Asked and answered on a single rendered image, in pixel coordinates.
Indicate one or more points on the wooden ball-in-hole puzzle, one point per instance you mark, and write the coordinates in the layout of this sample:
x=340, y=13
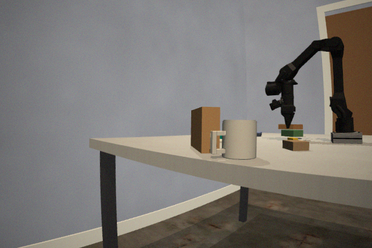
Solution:
x=292, y=127

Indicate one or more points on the beige mug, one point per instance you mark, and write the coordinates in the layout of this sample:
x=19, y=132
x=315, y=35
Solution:
x=239, y=139

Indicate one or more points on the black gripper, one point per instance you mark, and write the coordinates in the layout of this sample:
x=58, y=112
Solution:
x=288, y=109

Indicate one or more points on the green rectangular box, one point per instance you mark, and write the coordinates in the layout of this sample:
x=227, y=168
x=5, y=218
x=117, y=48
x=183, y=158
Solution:
x=292, y=133

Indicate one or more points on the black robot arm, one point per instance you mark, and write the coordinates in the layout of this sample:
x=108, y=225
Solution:
x=284, y=82

